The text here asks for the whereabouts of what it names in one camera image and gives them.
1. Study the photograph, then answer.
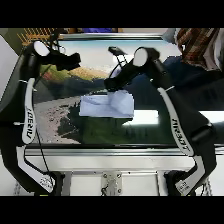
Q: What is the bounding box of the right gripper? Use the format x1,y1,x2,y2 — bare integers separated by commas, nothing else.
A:
103,66,135,92

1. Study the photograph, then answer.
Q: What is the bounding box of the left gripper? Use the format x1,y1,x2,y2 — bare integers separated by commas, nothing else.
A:
54,51,82,72

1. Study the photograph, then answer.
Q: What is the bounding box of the light blue shirt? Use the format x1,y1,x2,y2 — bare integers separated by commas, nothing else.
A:
78,89,135,119

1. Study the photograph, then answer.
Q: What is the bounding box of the brown wooden rack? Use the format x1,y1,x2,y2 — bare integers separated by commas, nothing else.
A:
16,27,57,46

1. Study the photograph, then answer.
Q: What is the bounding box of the dark blue garment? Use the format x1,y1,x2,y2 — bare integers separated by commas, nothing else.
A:
125,54,224,108

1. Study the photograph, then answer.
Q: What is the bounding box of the brown checked shirt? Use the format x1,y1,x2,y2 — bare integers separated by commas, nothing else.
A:
175,27,219,69

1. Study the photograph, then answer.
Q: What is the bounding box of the grey garment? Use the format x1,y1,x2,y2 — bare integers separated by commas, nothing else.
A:
203,29,224,72

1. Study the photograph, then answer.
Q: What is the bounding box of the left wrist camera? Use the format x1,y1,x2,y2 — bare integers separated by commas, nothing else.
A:
46,28,68,54

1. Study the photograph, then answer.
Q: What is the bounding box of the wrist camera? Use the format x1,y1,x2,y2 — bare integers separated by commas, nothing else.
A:
107,45,129,68
46,28,68,54

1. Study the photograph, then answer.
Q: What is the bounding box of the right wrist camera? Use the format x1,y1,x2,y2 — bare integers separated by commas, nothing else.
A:
107,45,129,68

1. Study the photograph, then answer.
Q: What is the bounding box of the silver frame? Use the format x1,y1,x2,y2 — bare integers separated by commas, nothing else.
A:
12,143,224,197

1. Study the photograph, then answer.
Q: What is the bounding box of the black cable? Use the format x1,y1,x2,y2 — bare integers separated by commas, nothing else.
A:
33,123,53,178

